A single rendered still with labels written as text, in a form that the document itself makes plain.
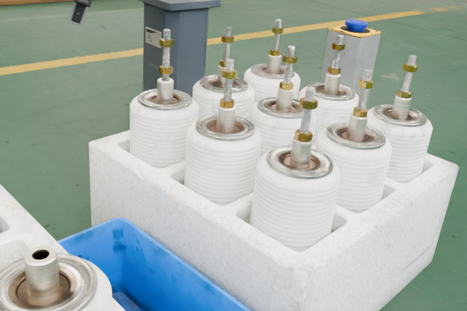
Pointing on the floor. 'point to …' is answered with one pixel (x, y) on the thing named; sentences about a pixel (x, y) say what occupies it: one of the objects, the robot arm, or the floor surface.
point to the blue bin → (146, 271)
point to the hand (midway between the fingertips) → (78, 8)
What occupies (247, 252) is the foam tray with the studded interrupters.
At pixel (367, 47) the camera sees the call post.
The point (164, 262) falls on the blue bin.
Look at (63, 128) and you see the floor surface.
